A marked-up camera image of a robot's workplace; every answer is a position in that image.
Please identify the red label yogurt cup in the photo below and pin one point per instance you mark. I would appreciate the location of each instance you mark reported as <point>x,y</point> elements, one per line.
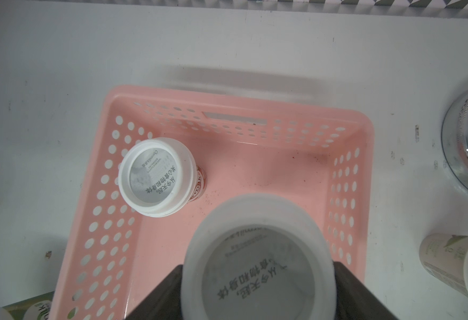
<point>158,177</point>

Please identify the green label yogurt cup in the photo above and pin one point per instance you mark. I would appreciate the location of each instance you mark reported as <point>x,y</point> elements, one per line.
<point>35,308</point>

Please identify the yogurt cup near stand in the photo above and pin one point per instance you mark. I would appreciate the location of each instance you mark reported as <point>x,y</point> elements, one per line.
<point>445,257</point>

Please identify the pink plastic basket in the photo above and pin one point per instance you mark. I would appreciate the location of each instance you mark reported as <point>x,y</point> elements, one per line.
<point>319,158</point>

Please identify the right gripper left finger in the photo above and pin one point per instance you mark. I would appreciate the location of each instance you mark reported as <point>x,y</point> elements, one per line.
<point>164,302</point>

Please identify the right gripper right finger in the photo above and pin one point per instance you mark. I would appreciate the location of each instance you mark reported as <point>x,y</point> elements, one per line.
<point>354,300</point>

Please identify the beige label yogurt cup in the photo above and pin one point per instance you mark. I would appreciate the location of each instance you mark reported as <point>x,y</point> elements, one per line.
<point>258,256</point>

